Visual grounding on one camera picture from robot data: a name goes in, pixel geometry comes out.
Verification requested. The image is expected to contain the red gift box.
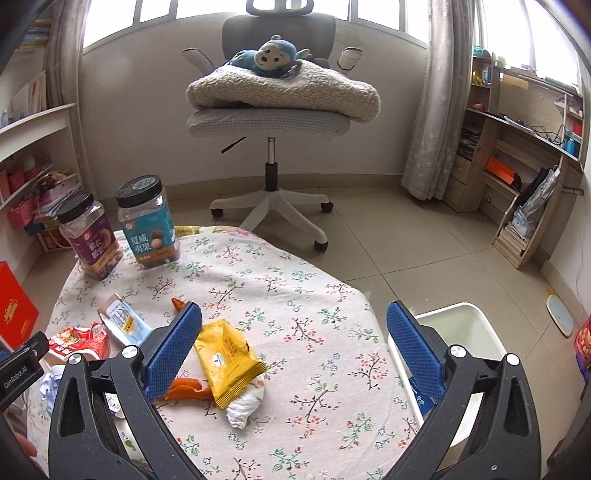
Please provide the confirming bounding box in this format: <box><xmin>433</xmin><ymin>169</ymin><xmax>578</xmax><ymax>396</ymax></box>
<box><xmin>0</xmin><ymin>261</ymin><xmax>39</xmax><ymax>350</ymax></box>

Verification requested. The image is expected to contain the grey white office chair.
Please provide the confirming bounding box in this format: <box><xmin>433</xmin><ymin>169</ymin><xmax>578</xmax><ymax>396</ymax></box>
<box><xmin>189</xmin><ymin>1</ymin><xmax>349</xmax><ymax>252</ymax></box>

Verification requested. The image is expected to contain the red snack bag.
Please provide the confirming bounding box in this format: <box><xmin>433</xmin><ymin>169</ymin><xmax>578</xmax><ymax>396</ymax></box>
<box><xmin>48</xmin><ymin>322</ymin><xmax>110</xmax><ymax>363</ymax></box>

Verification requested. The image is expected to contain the right lace curtain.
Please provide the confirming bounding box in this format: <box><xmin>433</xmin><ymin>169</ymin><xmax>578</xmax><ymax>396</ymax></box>
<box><xmin>401</xmin><ymin>0</ymin><xmax>475</xmax><ymax>201</ymax></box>

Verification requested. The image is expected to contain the crumpled white tissue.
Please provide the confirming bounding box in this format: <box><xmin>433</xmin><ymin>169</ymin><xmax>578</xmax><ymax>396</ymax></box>
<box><xmin>225</xmin><ymin>378</ymin><xmax>264</xmax><ymax>430</ymax></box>

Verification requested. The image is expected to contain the purple label nut jar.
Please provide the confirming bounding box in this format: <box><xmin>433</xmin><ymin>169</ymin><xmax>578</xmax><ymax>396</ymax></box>
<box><xmin>57</xmin><ymin>190</ymin><xmax>122</xmax><ymax>280</ymax></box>

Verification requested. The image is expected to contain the left curtain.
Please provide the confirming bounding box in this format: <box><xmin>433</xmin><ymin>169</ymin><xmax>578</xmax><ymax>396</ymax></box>
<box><xmin>44</xmin><ymin>0</ymin><xmax>95</xmax><ymax>191</ymax></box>

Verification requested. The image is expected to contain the cream fleece blanket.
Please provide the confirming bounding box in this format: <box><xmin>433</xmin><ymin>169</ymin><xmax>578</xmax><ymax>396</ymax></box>
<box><xmin>186</xmin><ymin>60</ymin><xmax>381</xmax><ymax>124</ymax></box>

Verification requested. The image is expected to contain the teal label nut jar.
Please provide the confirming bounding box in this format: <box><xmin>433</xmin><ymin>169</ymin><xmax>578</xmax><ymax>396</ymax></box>
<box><xmin>115</xmin><ymin>174</ymin><xmax>180</xmax><ymax>268</ymax></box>

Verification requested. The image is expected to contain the white bookshelf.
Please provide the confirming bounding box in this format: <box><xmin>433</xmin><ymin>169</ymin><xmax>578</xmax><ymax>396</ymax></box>
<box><xmin>0</xmin><ymin>0</ymin><xmax>93</xmax><ymax>259</ymax></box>

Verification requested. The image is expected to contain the yellow snack wrapper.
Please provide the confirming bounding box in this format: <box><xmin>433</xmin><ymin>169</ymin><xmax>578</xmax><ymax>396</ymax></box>
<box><xmin>193</xmin><ymin>319</ymin><xmax>266</xmax><ymax>409</ymax></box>

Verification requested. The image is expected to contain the white trash bin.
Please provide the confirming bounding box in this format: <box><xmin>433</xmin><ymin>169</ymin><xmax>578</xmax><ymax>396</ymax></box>
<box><xmin>387</xmin><ymin>302</ymin><xmax>507</xmax><ymax>453</ymax></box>

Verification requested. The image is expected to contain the silver plastic bag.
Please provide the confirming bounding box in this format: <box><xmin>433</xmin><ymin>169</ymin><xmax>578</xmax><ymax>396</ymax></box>
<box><xmin>511</xmin><ymin>167</ymin><xmax>560</xmax><ymax>240</ymax></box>

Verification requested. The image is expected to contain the blue white paper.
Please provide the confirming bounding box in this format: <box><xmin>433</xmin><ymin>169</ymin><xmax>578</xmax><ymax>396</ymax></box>
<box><xmin>39</xmin><ymin>365</ymin><xmax>65</xmax><ymax>415</ymax></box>

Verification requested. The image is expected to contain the orange peel piece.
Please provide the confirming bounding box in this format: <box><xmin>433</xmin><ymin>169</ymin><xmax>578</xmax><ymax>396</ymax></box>
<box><xmin>171</xmin><ymin>297</ymin><xmax>185</xmax><ymax>312</ymax></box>
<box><xmin>162</xmin><ymin>377</ymin><xmax>213</xmax><ymax>401</ymax></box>

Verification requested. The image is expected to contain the blue white scale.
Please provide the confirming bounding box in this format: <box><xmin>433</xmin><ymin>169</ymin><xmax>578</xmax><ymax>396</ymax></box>
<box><xmin>546</xmin><ymin>294</ymin><xmax>574</xmax><ymax>338</ymax></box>

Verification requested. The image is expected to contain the small blue white carton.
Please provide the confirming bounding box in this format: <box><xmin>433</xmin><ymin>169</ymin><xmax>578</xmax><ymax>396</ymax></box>
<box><xmin>97</xmin><ymin>294</ymin><xmax>152</xmax><ymax>346</ymax></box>

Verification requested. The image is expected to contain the blue monkey plush toy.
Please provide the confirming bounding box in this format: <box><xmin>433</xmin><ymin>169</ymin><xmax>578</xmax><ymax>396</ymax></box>
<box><xmin>226</xmin><ymin>35</ymin><xmax>311</xmax><ymax>78</ymax></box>

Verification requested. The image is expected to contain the floral tablecloth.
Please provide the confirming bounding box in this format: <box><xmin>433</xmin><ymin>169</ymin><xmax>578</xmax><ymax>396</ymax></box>
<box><xmin>46</xmin><ymin>227</ymin><xmax>419</xmax><ymax>479</ymax></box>

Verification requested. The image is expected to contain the wooden desk shelf unit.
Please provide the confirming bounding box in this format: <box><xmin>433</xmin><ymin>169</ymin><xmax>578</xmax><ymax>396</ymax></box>
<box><xmin>444</xmin><ymin>47</ymin><xmax>590</xmax><ymax>269</ymax></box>

